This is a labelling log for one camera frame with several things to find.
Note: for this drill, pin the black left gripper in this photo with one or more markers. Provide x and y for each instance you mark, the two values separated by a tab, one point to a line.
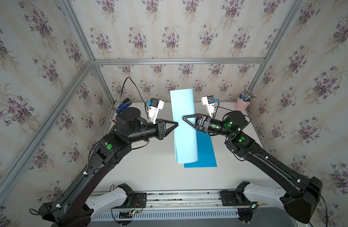
160	131

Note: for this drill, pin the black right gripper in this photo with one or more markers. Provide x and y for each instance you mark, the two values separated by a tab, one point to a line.
205	124

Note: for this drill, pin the light blue paper sheet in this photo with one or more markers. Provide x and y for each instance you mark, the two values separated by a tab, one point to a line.
182	102

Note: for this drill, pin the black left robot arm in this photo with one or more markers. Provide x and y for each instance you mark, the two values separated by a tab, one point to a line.
71	208

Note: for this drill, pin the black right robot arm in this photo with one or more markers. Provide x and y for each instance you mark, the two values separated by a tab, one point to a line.
297	194

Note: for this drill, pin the dark blue paper sheet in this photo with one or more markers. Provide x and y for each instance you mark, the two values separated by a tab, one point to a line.
206	155

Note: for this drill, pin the pink pen cup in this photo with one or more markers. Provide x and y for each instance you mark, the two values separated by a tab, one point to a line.
241	105

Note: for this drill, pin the blue black stapler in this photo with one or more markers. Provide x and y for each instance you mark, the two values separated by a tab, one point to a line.
123	105

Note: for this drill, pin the pens in cup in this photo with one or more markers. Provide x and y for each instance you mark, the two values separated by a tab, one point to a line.
247	95

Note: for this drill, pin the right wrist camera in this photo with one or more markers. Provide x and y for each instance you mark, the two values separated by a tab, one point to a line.
209	103

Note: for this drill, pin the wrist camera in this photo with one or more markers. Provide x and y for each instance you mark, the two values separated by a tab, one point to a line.
209	103
154	105

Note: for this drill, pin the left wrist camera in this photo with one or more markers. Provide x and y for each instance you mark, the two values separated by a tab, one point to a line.
154	105

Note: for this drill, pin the aluminium mounting rail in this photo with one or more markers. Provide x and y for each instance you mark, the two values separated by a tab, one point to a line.
187	199

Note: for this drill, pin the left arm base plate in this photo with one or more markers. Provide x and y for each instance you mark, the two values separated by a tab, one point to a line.
135	201

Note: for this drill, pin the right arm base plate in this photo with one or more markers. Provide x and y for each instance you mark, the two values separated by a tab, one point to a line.
236	198

